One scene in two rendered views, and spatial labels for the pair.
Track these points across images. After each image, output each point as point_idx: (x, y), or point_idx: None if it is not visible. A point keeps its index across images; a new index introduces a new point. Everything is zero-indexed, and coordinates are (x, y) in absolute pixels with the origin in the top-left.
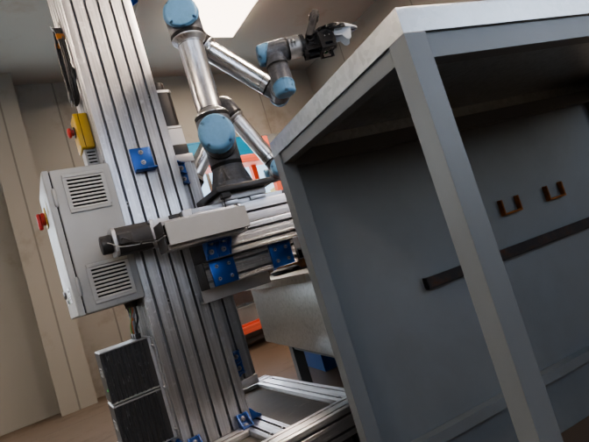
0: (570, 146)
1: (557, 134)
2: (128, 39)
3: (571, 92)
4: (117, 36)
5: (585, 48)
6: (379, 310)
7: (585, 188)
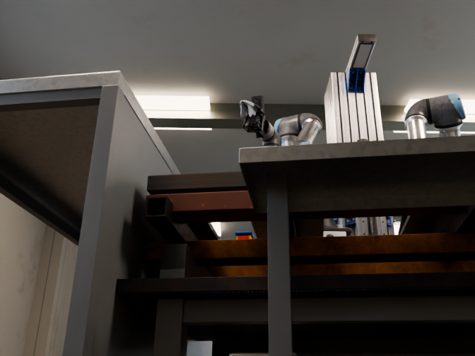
0: (137, 188)
1: (144, 176)
2: (333, 127)
3: (131, 102)
4: (331, 129)
5: (74, 166)
6: (206, 347)
7: (130, 246)
